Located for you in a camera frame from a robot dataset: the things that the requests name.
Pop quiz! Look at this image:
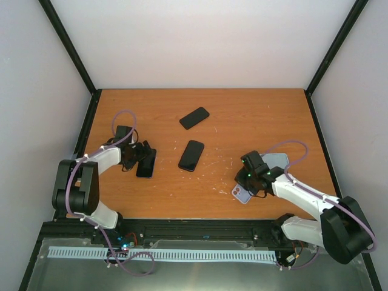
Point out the light blue cable duct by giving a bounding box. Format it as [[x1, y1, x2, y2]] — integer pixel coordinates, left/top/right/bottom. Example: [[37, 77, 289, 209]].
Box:
[[47, 246, 277, 264]]

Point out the lavender phone case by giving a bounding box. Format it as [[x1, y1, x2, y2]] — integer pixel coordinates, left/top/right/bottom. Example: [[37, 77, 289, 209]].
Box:
[[231, 184, 252, 204]]

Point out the black phone on table top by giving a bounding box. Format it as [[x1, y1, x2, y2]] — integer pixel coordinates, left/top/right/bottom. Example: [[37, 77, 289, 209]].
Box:
[[179, 107, 210, 130]]

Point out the black frame post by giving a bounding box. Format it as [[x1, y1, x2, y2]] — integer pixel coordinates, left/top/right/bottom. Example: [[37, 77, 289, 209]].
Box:
[[306, 0, 370, 95], [38, 0, 98, 97]]

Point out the purple phone black screen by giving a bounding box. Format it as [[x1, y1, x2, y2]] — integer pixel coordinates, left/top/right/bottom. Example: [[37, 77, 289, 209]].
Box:
[[178, 140, 204, 172]]

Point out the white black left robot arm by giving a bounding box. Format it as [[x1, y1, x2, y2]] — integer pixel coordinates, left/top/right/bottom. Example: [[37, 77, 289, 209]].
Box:
[[52, 125, 156, 244]]

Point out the light blue phone case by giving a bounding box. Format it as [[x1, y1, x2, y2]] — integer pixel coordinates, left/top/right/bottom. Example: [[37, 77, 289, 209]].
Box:
[[261, 153, 289, 169]]

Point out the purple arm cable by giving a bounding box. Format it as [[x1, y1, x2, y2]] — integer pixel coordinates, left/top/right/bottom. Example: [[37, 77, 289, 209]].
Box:
[[265, 139, 378, 254], [65, 110, 137, 222]]

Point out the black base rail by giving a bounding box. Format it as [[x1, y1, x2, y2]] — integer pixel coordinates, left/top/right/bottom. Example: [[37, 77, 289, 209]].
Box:
[[105, 219, 300, 250]]

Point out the blue phone black screen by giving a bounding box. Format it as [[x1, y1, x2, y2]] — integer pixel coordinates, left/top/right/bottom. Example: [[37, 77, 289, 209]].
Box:
[[136, 155, 156, 178]]

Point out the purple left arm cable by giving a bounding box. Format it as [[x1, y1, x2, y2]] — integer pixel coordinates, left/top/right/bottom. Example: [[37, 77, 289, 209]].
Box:
[[65, 110, 137, 222]]

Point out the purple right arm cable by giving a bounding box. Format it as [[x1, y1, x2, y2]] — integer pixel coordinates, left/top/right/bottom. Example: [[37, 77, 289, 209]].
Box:
[[265, 139, 378, 254]]

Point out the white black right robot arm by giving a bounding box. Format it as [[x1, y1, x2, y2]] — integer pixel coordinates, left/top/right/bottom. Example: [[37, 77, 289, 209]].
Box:
[[232, 151, 376, 264]]

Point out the black right frame post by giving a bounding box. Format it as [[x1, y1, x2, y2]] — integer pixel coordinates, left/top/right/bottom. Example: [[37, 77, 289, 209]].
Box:
[[306, 0, 370, 95]]

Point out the black left frame post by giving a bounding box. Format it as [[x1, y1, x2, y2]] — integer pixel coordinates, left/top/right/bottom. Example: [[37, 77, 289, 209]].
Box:
[[38, 0, 98, 97]]

